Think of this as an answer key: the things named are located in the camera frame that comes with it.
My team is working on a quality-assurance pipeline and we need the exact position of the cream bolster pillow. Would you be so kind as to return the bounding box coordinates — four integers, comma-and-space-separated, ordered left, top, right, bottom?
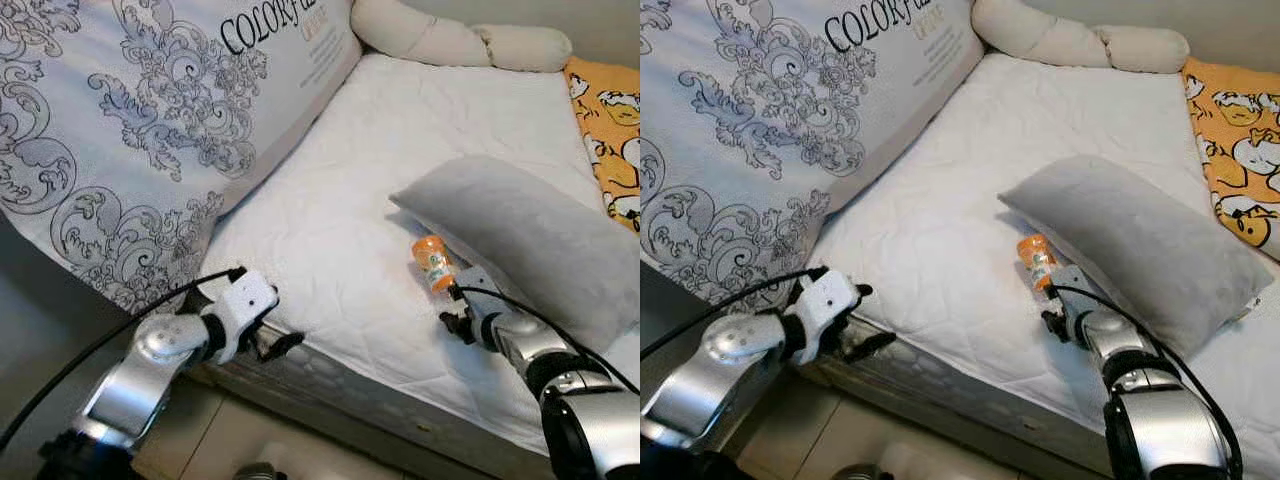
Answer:
350, 0, 574, 73
970, 0, 1191, 74

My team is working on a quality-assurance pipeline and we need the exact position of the white floral printed headboard cushion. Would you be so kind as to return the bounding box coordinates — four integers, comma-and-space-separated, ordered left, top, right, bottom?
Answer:
640, 0, 986, 306
0, 0, 363, 316

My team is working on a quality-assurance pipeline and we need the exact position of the orange bottle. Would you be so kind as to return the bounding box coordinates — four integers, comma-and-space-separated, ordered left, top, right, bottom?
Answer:
411, 236, 459, 294
1017, 234, 1059, 293

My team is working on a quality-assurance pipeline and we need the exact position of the yellow duck print blanket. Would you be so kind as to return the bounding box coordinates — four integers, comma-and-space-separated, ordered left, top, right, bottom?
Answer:
565, 57, 641, 233
1182, 57, 1280, 263

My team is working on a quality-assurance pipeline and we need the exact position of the grey pillow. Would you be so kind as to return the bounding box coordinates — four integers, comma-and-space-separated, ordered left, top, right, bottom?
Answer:
997, 155, 1263, 356
388, 155, 641, 351

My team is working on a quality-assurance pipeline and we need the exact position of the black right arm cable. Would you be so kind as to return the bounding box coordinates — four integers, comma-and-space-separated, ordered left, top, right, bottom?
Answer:
1045, 285, 1246, 480
447, 285, 641, 396

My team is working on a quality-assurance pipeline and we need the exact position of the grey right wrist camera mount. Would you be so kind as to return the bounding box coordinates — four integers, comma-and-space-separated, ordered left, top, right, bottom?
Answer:
455, 265, 503, 323
1050, 265, 1098, 323

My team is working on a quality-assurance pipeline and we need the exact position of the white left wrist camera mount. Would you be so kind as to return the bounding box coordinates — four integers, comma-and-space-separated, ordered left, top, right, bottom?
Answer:
795, 268, 864, 363
205, 268, 281, 363

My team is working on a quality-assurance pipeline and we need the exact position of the grey mattress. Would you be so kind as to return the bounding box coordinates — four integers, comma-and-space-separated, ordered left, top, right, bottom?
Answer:
185, 335, 551, 479
800, 340, 1111, 479

